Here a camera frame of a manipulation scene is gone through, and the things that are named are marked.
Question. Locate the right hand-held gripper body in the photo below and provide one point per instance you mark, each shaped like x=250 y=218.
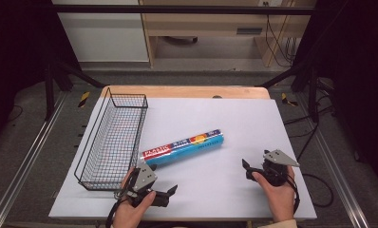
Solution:
x=277 y=166

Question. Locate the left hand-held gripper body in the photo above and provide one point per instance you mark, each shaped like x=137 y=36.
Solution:
x=145 y=177

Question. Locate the blue plastic wrap box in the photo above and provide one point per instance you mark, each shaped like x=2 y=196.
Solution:
x=184 y=148

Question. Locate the person's left hand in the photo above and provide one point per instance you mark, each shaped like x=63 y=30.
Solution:
x=131 y=210

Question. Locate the person's right hand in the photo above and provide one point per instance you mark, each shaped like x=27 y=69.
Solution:
x=277 y=198

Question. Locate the white table sheet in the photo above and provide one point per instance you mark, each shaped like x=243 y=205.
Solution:
x=215 y=120

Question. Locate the yellow black floor tape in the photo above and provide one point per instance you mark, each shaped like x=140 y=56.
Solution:
x=287 y=99
x=84 y=98

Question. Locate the black metal stand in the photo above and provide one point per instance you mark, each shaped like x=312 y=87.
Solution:
x=50 y=91
x=313 y=95

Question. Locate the wooden table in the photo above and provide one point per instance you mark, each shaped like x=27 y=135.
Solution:
x=184 y=91

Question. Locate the black curtain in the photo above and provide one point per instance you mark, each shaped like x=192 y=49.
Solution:
x=16 y=47
x=358 y=79

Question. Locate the light wooden desk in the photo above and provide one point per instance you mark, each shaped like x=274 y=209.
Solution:
x=209 y=22

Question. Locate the white cabinet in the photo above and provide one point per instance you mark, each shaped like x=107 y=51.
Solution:
x=104 y=34

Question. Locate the aluminium floor rail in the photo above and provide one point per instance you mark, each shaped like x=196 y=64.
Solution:
x=25 y=158
x=336 y=164

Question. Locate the black horizontal frame bar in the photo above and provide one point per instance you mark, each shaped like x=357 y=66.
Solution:
x=177 y=9

